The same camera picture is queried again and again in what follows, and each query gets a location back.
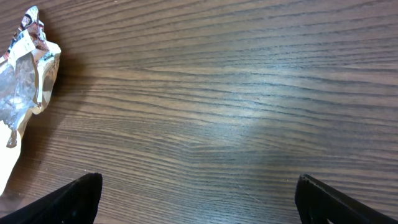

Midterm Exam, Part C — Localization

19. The beige grain snack pouch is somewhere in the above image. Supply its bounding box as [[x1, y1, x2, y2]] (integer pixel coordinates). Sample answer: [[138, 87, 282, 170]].
[[1, 6, 62, 192]]

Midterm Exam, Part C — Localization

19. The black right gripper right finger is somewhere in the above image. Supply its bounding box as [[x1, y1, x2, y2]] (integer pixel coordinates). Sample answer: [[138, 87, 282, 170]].
[[295, 174, 397, 224]]

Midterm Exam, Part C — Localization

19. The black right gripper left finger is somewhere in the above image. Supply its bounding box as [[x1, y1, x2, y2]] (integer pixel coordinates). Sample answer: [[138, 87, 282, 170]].
[[1, 173, 103, 224]]

